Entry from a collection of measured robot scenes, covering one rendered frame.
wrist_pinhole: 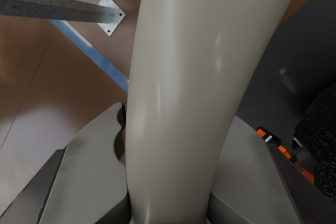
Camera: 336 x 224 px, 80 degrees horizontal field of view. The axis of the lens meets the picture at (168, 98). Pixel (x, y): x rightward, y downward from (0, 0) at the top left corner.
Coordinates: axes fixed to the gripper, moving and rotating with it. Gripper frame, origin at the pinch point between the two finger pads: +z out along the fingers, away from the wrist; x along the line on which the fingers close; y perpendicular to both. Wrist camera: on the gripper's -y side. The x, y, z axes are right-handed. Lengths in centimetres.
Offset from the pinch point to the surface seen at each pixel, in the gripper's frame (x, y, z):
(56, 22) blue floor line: -81, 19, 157
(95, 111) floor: -57, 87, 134
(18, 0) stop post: -55, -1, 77
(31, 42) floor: -109, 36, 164
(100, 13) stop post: -38, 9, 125
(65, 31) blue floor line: -74, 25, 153
